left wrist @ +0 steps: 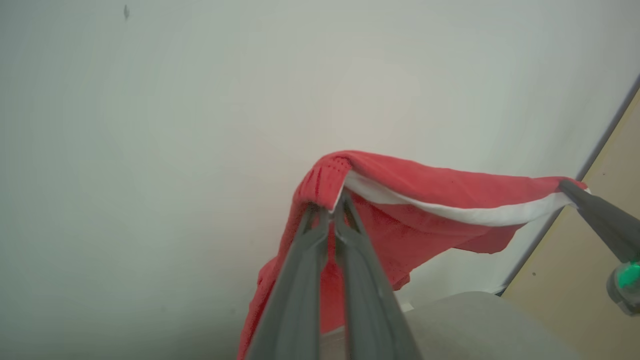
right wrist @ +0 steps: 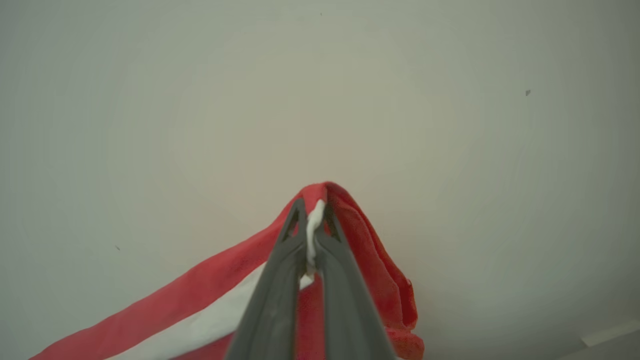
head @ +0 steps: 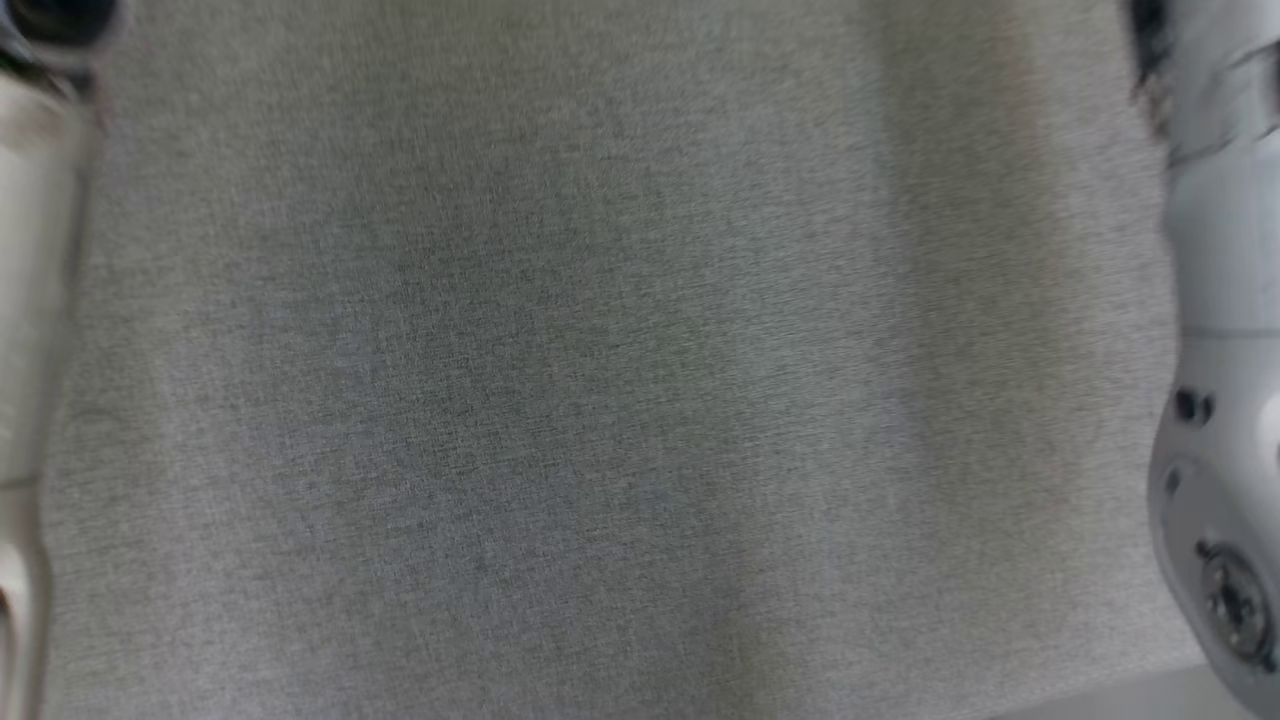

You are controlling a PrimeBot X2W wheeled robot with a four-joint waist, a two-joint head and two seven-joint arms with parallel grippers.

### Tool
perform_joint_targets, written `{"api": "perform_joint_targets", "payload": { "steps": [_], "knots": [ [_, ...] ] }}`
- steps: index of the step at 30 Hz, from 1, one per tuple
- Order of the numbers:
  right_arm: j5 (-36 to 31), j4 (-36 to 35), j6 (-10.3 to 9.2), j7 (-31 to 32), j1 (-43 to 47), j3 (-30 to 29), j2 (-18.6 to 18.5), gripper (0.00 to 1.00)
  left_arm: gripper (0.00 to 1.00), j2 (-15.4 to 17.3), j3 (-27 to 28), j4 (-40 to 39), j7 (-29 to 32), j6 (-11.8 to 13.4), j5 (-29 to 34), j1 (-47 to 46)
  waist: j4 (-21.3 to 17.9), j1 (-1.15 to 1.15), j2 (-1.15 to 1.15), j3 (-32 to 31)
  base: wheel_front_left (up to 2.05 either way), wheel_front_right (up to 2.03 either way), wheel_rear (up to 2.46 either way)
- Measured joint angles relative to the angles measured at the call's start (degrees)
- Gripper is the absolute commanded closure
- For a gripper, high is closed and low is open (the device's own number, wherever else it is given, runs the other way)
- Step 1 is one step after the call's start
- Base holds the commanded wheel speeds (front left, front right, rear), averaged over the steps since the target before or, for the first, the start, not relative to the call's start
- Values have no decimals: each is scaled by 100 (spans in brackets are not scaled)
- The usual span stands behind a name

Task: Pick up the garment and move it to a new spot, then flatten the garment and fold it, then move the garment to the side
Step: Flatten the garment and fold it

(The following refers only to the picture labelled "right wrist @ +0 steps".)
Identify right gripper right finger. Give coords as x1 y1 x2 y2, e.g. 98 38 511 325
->
314 202 398 360

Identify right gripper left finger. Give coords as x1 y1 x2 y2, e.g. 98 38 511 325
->
225 198 308 360

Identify red white shirt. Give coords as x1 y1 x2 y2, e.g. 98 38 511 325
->
30 181 425 360

